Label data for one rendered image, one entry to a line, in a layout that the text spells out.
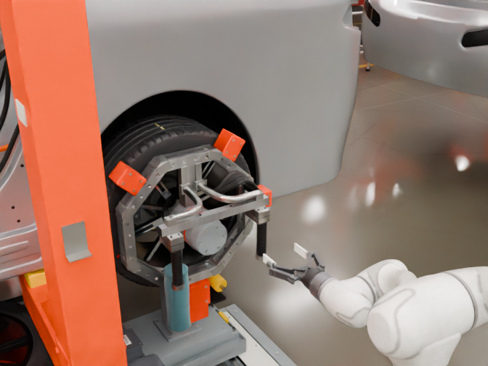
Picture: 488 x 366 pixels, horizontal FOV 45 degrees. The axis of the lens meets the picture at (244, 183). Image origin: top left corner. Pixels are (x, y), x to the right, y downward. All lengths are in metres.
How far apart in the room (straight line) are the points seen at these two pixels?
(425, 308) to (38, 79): 0.96
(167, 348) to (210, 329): 0.22
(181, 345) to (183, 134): 0.94
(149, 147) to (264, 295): 1.41
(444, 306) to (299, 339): 1.79
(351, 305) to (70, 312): 0.79
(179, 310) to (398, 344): 1.15
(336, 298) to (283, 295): 1.46
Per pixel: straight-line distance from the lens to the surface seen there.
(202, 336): 2.62
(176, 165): 2.05
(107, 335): 1.78
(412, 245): 3.80
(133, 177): 1.99
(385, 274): 1.81
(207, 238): 2.06
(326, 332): 3.01
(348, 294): 1.78
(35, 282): 2.23
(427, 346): 1.22
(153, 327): 2.69
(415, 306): 1.20
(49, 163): 1.47
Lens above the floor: 1.92
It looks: 26 degrees down
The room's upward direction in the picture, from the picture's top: straight up
